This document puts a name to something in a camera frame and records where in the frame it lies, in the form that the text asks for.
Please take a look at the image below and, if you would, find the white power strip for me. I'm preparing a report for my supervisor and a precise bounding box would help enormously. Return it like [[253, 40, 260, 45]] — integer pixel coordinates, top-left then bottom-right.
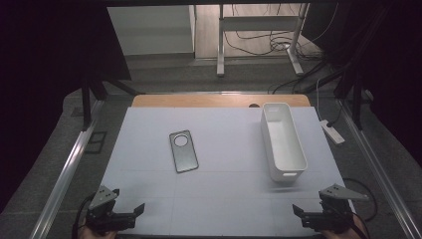
[[319, 119, 346, 145]]

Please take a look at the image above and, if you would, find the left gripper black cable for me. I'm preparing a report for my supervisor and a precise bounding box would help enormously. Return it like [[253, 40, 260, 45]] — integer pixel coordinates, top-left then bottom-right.
[[72, 193, 96, 239]]

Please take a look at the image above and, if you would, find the black looped floor cable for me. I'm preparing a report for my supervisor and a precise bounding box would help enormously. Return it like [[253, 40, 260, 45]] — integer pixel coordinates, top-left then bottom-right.
[[342, 177, 378, 223]]

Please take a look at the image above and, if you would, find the black power strip plug cable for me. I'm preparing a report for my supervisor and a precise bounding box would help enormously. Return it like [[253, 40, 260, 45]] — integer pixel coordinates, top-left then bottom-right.
[[326, 103, 344, 128]]

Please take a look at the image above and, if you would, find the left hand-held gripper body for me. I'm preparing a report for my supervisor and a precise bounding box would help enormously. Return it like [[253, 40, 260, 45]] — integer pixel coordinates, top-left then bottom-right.
[[85, 184, 137, 233]]

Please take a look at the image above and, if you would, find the white table cover board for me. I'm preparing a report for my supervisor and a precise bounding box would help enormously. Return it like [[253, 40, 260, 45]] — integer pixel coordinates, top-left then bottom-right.
[[83, 106, 366, 237]]

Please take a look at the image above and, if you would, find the black metal stand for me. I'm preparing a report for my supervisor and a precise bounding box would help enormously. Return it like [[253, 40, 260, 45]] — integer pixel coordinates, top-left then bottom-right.
[[332, 66, 374, 130], [81, 78, 147, 132]]

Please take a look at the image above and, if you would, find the white desk frame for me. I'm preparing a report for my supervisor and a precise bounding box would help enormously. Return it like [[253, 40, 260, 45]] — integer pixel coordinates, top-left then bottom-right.
[[216, 3, 311, 78]]

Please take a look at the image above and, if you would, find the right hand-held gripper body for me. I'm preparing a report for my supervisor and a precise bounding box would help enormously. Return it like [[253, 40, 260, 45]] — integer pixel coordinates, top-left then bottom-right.
[[302, 183, 370, 233]]

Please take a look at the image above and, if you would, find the black floor socket plate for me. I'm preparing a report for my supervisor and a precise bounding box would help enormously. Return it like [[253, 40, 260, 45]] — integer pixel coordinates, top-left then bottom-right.
[[84, 130, 107, 154]]

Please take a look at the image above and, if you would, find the aluminium floor rail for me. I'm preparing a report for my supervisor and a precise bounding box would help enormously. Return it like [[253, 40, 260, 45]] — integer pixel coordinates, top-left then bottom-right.
[[336, 99, 422, 239], [29, 99, 105, 239]]

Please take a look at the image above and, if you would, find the person's left hand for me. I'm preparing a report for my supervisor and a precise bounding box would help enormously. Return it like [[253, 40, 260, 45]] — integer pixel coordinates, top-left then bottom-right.
[[79, 227, 117, 239]]

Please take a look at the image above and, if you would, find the dark phone case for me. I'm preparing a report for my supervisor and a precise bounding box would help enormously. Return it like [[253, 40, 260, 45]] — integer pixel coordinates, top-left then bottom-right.
[[168, 129, 200, 174]]

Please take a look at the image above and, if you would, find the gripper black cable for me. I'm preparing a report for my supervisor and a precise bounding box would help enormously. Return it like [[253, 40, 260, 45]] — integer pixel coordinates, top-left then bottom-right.
[[344, 208, 371, 239], [72, 193, 96, 239]]

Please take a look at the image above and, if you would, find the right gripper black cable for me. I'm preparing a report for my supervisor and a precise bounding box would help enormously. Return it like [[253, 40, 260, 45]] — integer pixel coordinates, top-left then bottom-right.
[[344, 208, 371, 239]]

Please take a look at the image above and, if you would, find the thin white cable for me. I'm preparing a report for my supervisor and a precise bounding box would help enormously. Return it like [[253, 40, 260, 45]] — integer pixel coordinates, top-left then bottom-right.
[[315, 78, 324, 122]]

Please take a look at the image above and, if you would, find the person's right hand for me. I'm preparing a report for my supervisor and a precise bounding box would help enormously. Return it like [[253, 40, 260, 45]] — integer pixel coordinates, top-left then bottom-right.
[[319, 228, 363, 239]]

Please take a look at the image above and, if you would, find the white plastic storage bin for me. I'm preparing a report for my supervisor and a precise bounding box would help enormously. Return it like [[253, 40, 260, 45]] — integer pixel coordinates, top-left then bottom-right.
[[260, 102, 309, 183]]

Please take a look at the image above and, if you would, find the white cabinet panel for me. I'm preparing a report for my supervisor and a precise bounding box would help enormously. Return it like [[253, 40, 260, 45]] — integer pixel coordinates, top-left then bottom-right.
[[106, 4, 197, 57]]

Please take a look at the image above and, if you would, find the bundle of black floor cables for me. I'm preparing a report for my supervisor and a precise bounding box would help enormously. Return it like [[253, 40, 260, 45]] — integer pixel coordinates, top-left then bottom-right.
[[223, 3, 332, 58]]

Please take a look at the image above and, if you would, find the black curtain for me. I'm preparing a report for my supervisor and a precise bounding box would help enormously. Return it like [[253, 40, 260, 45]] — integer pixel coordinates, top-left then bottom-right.
[[302, 0, 422, 167], [0, 0, 132, 213]]

